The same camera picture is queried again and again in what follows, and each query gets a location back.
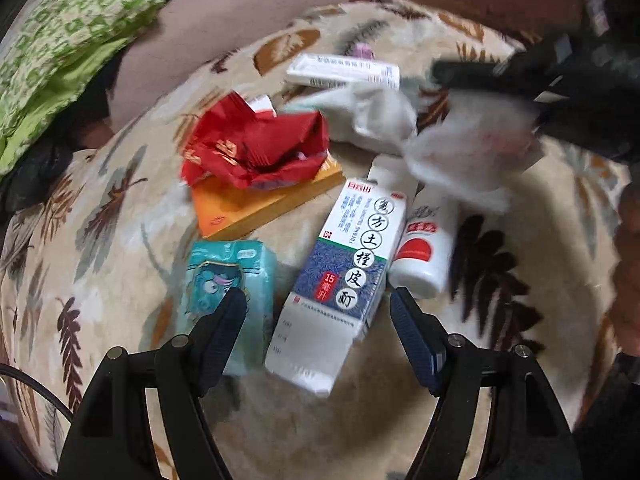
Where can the blue white medicine box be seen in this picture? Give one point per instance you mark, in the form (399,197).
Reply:
(334,299)

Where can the black cloth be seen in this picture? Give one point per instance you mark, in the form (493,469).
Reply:
(30,181)

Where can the white bottle red label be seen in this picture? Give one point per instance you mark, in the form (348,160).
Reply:
(425,249)

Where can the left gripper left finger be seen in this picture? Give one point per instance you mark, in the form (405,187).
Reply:
(110,436)

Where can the small pink crumpled paper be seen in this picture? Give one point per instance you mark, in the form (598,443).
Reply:
(362,50)

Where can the long white medicine box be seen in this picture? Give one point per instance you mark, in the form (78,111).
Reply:
(331,71)

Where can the pink beige pillow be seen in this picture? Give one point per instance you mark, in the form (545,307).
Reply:
(186,35)

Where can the white tissue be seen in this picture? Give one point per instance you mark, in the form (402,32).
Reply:
(483,141)

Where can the orange flat box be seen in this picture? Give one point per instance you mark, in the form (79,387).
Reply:
(226,213)

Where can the teal tissue pack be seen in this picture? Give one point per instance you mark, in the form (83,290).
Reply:
(214,268)

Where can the green patterned quilt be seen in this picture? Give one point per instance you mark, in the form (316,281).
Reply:
(51,52)

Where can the red crumpled wrapper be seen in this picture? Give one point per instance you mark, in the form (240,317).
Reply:
(259,150)

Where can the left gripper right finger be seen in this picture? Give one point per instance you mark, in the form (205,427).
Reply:
(527,437)

